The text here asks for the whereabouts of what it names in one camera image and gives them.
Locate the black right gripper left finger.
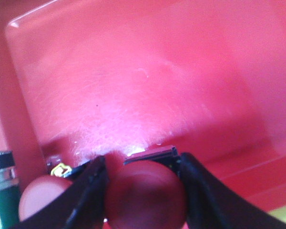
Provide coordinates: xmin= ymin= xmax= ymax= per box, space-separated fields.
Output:
xmin=12 ymin=156 xmax=109 ymax=229

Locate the red mushroom push button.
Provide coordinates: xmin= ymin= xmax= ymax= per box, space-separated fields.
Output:
xmin=105 ymin=146 xmax=187 ymax=229
xmin=18 ymin=154 xmax=91 ymax=222

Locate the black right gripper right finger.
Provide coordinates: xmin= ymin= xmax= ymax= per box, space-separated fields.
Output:
xmin=180 ymin=153 xmax=286 ymax=229

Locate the green conveyor belt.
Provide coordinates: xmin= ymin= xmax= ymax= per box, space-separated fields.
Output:
xmin=0 ymin=186 xmax=20 ymax=229

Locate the red plastic tray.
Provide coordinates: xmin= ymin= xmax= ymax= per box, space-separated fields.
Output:
xmin=0 ymin=0 xmax=286 ymax=210

